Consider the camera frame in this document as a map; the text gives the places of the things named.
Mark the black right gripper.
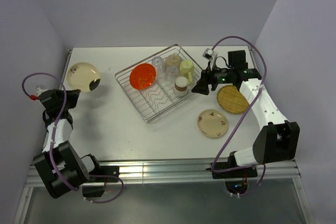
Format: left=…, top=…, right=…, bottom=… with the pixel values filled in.
left=191, top=61, right=234, bottom=95

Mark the brown white ceramic cup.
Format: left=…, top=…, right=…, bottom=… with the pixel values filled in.
left=173, top=76, right=188, bottom=97

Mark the cream floral plate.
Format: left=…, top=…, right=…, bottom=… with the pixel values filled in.
left=197, top=109, right=228, bottom=138
left=66, top=62, right=101, bottom=92

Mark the pale yellow mug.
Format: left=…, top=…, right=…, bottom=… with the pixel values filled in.
left=180, top=60, right=195, bottom=86

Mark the yellow woven pattern plate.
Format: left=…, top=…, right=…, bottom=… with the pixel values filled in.
left=216, top=85, right=249, bottom=115

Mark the clear faceted drinking glass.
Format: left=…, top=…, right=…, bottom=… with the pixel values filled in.
left=165, top=65, right=180, bottom=82

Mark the white ceramic bowl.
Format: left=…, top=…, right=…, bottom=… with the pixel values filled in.
left=164, top=53, right=183, bottom=68

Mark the orange plate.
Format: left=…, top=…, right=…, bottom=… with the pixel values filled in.
left=129, top=63, right=156, bottom=90

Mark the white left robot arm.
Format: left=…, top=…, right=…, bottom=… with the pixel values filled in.
left=33, top=88, right=102, bottom=199

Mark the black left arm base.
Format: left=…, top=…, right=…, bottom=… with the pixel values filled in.
left=81, top=154, right=120, bottom=200

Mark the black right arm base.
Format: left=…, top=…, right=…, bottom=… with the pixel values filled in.
left=206, top=152, right=258, bottom=198

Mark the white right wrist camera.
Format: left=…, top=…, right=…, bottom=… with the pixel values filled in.
left=202, top=48, right=218, bottom=69

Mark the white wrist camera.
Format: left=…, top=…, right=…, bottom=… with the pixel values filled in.
left=202, top=48, right=218, bottom=69
left=36, top=85, right=47, bottom=97

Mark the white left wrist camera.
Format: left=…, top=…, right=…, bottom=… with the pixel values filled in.
left=36, top=85, right=47, bottom=97

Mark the metal wire dish rack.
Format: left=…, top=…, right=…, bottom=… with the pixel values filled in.
left=114, top=44, right=202, bottom=123

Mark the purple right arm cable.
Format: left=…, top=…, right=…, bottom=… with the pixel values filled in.
left=211, top=36, right=268, bottom=196

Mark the aluminium table front rail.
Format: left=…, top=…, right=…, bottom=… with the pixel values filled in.
left=25, top=155, right=301, bottom=187

